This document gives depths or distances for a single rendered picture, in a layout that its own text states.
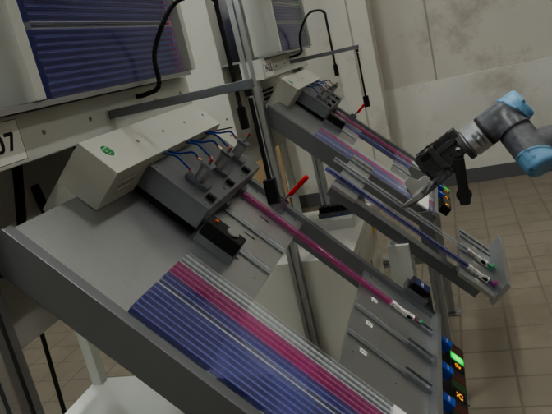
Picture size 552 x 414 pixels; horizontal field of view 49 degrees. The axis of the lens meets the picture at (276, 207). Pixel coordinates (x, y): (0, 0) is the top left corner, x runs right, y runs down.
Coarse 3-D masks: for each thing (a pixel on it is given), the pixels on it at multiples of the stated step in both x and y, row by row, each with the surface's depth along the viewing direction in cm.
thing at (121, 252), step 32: (128, 192) 108; (256, 192) 141; (32, 224) 86; (64, 224) 90; (96, 224) 95; (128, 224) 100; (160, 224) 105; (256, 224) 127; (64, 256) 84; (96, 256) 88; (128, 256) 93; (160, 256) 98; (256, 256) 116; (96, 288) 83; (128, 288) 87; (256, 288) 107
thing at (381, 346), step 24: (360, 288) 132; (384, 288) 139; (360, 312) 123; (384, 312) 129; (360, 336) 114; (384, 336) 120; (408, 336) 127; (360, 360) 108; (384, 360) 112; (408, 360) 118; (384, 384) 106; (408, 384) 111; (432, 384) 114; (408, 408) 104
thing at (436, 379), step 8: (432, 320) 139; (440, 320) 137; (432, 328) 135; (440, 328) 134; (432, 336) 132; (440, 336) 130; (432, 344) 128; (440, 344) 127; (432, 352) 125; (440, 352) 124; (432, 360) 123; (440, 360) 121; (432, 368) 120; (440, 368) 118; (432, 376) 117; (440, 376) 115; (440, 384) 113; (440, 392) 110; (432, 400) 110; (440, 400) 108; (432, 408) 107; (440, 408) 106
